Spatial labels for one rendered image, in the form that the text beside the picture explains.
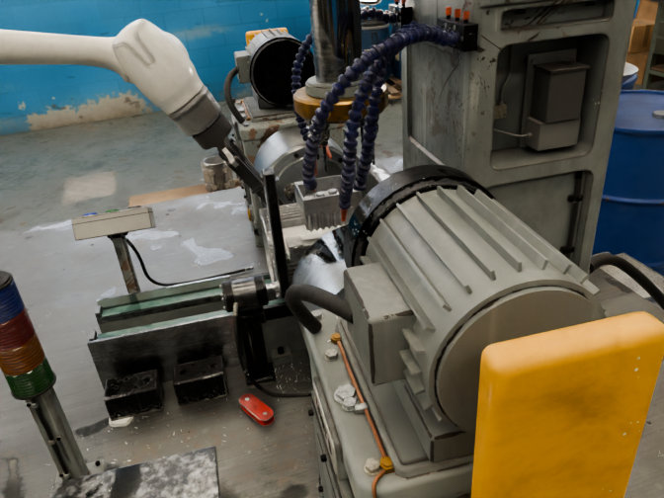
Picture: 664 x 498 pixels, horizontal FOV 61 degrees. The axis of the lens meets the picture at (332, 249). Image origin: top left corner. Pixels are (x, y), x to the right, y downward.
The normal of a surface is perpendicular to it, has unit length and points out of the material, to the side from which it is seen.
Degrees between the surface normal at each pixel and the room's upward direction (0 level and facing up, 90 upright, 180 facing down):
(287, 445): 0
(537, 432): 90
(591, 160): 90
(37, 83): 90
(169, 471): 0
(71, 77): 90
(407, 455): 0
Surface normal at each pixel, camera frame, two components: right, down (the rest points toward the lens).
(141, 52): 0.19, 0.32
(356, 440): -0.07, -0.87
